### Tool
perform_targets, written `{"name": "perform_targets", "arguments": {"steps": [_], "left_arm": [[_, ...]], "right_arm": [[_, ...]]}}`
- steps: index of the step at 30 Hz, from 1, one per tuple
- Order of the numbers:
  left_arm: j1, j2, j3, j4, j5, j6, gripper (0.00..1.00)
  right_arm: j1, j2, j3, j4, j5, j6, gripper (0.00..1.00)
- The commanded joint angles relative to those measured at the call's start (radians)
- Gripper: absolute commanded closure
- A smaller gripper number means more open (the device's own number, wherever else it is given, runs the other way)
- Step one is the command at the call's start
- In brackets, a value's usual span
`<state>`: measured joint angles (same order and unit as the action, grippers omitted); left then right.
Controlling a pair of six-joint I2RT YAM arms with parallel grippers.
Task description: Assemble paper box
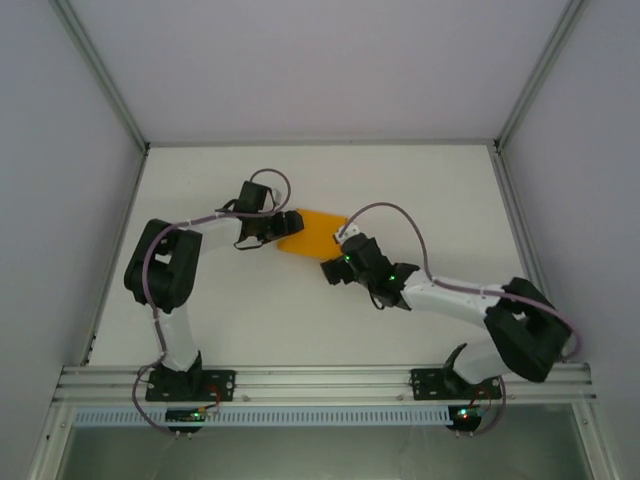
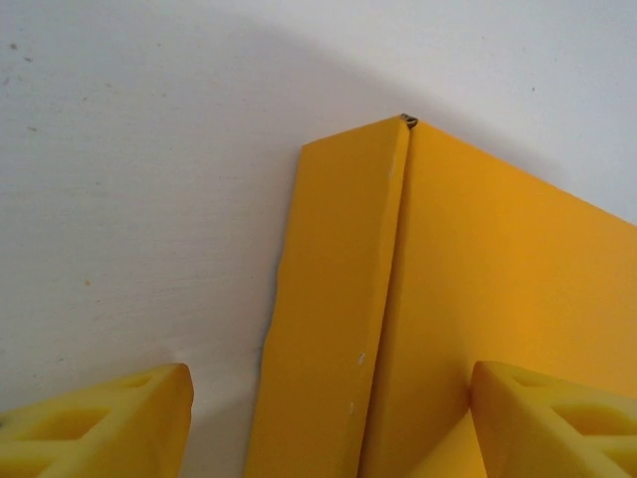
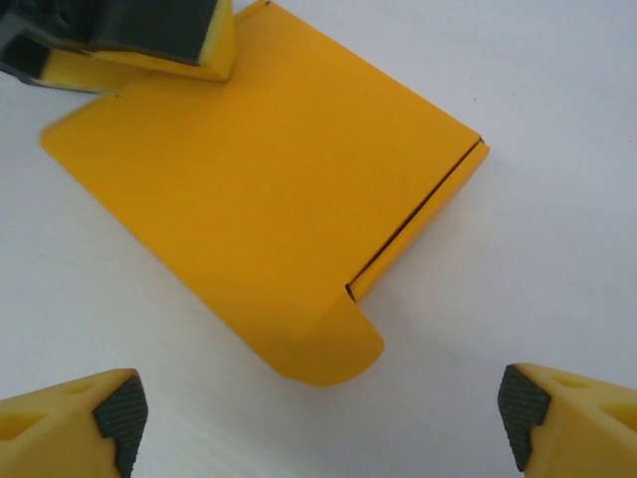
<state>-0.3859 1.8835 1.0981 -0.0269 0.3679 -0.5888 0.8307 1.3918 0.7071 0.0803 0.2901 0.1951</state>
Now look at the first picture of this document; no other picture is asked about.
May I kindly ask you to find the orange paper box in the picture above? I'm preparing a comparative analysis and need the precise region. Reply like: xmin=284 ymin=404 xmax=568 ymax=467
xmin=275 ymin=206 xmax=350 ymax=262

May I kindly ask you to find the right green circuit board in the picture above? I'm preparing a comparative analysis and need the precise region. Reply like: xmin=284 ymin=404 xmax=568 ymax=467
xmin=451 ymin=405 xmax=489 ymax=427

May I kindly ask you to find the green circuit board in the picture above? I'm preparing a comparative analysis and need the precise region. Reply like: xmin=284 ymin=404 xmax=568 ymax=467
xmin=164 ymin=407 xmax=221 ymax=426
xmin=451 ymin=405 xmax=489 ymax=427

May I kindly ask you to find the left green circuit board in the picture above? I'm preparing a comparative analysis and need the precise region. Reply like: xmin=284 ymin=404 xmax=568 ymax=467
xmin=164 ymin=407 xmax=221 ymax=426

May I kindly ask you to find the aluminium mounting rail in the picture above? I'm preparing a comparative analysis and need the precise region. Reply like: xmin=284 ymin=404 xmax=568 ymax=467
xmin=53 ymin=363 xmax=599 ymax=402

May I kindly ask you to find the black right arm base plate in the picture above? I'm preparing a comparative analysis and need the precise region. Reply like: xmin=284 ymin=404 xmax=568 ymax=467
xmin=409 ymin=368 xmax=504 ymax=402

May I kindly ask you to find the pale blue slotted cable duct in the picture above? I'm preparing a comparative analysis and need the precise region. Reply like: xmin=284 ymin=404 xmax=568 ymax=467
xmin=72 ymin=404 xmax=452 ymax=427

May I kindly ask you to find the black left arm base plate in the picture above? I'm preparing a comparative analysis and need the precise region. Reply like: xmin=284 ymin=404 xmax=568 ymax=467
xmin=144 ymin=368 xmax=237 ymax=403

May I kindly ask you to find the aluminium table side rail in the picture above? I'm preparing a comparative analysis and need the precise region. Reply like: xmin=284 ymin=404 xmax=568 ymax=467
xmin=490 ymin=149 xmax=594 ymax=366

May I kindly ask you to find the aluminium frame post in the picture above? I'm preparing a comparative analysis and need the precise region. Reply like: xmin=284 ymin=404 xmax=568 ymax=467
xmin=47 ymin=0 xmax=152 ymax=153
xmin=492 ymin=0 xmax=591 ymax=153

